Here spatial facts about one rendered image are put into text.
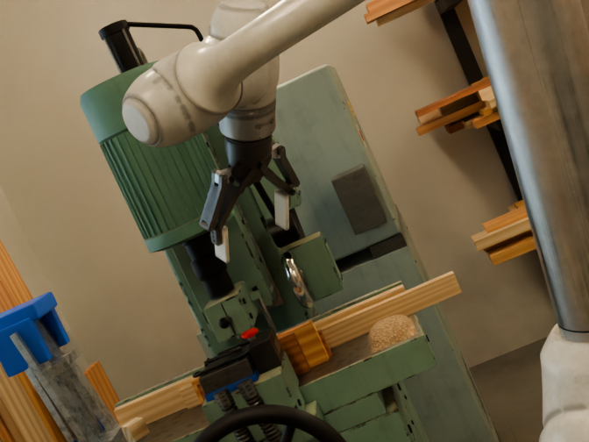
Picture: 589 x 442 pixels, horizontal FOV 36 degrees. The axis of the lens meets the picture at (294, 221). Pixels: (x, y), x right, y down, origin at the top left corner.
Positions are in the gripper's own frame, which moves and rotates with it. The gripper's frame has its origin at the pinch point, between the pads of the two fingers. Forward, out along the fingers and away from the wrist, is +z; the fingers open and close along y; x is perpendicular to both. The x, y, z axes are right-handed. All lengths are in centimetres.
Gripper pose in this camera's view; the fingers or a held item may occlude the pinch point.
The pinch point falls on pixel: (252, 237)
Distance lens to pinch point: 154.0
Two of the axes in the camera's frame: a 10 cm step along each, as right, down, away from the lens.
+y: 7.2, -3.9, 5.7
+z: 0.1, 8.3, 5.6
